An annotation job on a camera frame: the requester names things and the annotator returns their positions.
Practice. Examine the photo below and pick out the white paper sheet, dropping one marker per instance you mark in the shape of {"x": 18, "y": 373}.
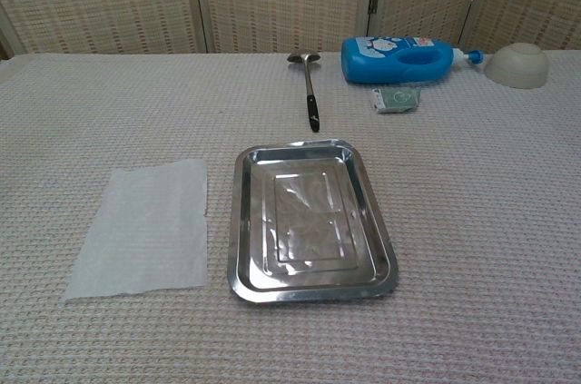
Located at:
{"x": 145, "y": 229}

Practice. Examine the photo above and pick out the stainless steel rectangular tray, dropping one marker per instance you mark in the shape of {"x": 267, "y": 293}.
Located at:
{"x": 313, "y": 220}

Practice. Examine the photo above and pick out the small green sachet packet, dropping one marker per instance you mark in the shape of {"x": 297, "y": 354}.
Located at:
{"x": 396, "y": 100}

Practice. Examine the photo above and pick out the blue detergent pump bottle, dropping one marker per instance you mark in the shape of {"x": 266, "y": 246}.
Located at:
{"x": 377, "y": 66}

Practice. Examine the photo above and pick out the white woven tablecloth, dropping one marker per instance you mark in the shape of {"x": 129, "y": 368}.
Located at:
{"x": 454, "y": 220}

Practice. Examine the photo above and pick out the metal screen hinge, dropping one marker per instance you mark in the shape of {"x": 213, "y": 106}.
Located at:
{"x": 373, "y": 2}

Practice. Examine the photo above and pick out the beige ceramic bowl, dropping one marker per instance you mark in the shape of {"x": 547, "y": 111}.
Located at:
{"x": 517, "y": 67}

